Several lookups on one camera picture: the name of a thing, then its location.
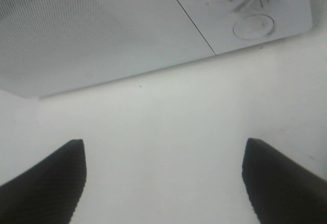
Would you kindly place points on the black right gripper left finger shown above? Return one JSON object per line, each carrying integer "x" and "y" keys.
{"x": 49, "y": 191}

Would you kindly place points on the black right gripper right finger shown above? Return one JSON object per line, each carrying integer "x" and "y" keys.
{"x": 279, "y": 189}

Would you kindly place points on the round door release button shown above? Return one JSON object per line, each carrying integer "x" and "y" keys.
{"x": 253, "y": 27}

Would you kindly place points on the white microwave oven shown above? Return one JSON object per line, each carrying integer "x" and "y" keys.
{"x": 228, "y": 25}

